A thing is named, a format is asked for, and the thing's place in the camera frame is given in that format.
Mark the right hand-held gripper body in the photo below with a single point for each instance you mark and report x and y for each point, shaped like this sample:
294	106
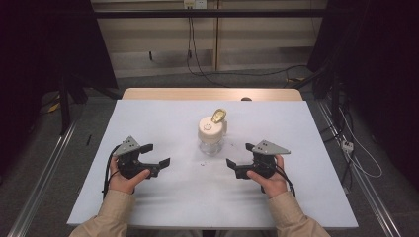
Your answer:
268	149

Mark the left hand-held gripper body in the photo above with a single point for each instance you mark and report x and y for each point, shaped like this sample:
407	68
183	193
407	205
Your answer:
129	146

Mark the clear bottle with cream lid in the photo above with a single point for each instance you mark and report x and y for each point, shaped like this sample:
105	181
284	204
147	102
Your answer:
210	131

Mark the person's right hand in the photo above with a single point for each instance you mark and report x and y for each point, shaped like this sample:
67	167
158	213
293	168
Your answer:
275	186

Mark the person's left hand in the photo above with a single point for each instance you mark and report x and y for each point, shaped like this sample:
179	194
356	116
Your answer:
122	184

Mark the white board table cover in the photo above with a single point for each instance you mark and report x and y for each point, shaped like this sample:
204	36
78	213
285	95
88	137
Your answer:
184	197

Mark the small black floor item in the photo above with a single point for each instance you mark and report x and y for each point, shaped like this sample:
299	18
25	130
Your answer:
89	140

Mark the wooden table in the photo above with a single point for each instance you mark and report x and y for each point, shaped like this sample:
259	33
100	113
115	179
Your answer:
184	94

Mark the black metal stand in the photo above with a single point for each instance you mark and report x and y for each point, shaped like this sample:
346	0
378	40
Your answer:
65	105

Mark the yellow floor item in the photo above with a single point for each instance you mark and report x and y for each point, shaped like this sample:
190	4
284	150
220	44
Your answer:
54	107

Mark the black curtain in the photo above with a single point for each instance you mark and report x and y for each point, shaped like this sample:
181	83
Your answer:
378	49
42	49

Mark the black horizontal bar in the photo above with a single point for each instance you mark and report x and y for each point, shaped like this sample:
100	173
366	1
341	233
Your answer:
210	13

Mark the metal floor rail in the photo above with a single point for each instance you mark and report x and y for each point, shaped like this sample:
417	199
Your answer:
362	184
46	177

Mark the white wall socket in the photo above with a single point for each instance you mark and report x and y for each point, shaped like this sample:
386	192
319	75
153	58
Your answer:
195	4

